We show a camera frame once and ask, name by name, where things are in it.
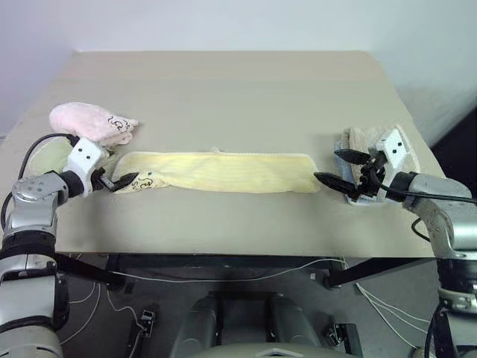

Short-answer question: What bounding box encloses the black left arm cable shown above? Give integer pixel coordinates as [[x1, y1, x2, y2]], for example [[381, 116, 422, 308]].
[[18, 132, 80, 180]]

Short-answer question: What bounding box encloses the thin white cord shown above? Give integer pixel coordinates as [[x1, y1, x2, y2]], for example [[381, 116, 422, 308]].
[[355, 281, 441, 333], [58, 253, 143, 346], [106, 258, 350, 285]]

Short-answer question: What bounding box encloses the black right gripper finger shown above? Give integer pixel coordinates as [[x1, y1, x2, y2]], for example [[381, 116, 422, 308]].
[[313, 171, 357, 194], [333, 148, 370, 166]]

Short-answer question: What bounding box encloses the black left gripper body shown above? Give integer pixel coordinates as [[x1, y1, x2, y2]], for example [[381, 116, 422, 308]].
[[89, 167, 117, 193]]

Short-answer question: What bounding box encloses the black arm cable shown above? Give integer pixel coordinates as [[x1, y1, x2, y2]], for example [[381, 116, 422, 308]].
[[18, 132, 80, 180], [372, 178, 477, 244]]

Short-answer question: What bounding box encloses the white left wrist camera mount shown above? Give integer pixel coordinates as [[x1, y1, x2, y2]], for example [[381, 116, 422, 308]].
[[62, 136, 107, 198]]

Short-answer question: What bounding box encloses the green towel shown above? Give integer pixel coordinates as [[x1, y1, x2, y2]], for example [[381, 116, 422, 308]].
[[28, 142, 121, 178]]

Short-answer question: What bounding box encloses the small black floor connector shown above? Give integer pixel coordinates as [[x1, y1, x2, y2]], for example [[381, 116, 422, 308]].
[[139, 308, 157, 339]]

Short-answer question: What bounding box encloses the yellow towel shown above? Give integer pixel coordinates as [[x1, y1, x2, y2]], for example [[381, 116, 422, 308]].
[[111, 147, 320, 196]]

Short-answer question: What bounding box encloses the black table frame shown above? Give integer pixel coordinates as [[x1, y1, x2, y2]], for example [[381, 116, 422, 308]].
[[55, 252, 441, 292]]

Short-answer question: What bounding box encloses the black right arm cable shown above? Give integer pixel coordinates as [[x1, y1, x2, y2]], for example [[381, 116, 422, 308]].
[[372, 178, 477, 244]]

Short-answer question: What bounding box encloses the cream folded towel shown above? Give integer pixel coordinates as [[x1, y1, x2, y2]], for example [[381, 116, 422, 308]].
[[342, 126, 374, 180]]

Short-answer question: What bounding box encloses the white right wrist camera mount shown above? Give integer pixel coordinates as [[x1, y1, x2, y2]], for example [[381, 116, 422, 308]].
[[373, 128, 411, 188]]

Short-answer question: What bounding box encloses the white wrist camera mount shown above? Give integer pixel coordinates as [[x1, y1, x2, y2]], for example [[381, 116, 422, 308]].
[[373, 128, 411, 188], [62, 136, 107, 198]]

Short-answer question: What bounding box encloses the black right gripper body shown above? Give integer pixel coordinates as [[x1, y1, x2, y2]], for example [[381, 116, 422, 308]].
[[349, 150, 389, 201]]

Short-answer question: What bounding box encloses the black floor bracket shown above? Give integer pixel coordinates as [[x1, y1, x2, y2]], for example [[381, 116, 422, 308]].
[[324, 321, 363, 358]]

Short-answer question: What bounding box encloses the pink towel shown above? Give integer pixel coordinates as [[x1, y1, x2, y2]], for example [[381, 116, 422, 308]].
[[48, 101, 142, 147]]

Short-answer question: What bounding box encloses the grey rounded robot body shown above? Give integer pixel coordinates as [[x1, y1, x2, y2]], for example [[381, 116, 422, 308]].
[[170, 289, 326, 358]]

